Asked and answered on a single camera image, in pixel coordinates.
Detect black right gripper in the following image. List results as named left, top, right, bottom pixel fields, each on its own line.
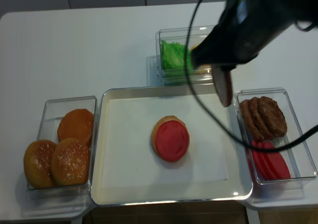
left=191, top=0, right=318, bottom=67

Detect brown burger patty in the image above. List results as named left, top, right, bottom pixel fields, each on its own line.
left=212, top=66, right=233, bottom=107

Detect clear lettuce and cheese container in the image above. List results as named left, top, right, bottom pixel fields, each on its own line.
left=156, top=25, right=214, bottom=86

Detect green lettuce leaves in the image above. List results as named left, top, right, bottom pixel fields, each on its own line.
left=161, top=41, right=193, bottom=71

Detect middle brown patty in container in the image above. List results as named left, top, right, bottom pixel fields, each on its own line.
left=248, top=97, right=274, bottom=140

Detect brown patty in container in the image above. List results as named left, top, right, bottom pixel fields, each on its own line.
left=239, top=99, right=264, bottom=142
left=248, top=97, right=274, bottom=140
left=258, top=96, right=287, bottom=137

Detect left brown patty in container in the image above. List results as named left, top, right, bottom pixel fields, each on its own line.
left=239, top=99, right=264, bottom=142

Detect clear patty and tomato container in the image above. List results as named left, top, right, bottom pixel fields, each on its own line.
left=234, top=88, right=318, bottom=190

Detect right brown patty in container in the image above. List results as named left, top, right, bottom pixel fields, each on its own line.
left=258, top=96, right=287, bottom=137

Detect middle red tomato slice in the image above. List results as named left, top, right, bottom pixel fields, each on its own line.
left=262, top=153, right=278, bottom=180

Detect left red tomato slice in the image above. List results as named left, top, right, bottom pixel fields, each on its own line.
left=251, top=149, right=271, bottom=180

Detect red tomato slice on bun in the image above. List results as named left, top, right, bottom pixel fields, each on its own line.
left=156, top=119, right=190, bottom=163

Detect bottom bun on tray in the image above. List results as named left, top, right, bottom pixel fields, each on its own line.
left=151, top=115, right=191, bottom=161

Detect right red tomato slice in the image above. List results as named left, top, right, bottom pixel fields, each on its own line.
left=264, top=152, right=291, bottom=179

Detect white metal tray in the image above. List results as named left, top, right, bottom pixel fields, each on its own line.
left=91, top=86, right=253, bottom=206

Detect white paper tray liner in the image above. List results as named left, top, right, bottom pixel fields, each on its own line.
left=102, top=96, right=229, bottom=188

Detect plain bottom bun in container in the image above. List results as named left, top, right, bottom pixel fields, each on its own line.
left=57, top=109, right=94, bottom=147

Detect clear plastic bun container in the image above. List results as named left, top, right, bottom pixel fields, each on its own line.
left=23, top=96, right=98, bottom=200

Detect right sesame bun top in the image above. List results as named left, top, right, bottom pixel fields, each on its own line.
left=50, top=138, right=90, bottom=186

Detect sesame bun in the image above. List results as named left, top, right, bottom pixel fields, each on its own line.
left=23, top=140, right=57, bottom=189
left=50, top=138, right=90, bottom=186

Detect left sesame bun top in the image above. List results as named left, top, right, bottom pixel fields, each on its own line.
left=23, top=140, right=57, bottom=189

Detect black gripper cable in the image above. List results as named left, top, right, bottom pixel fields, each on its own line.
left=184, top=0, right=318, bottom=151

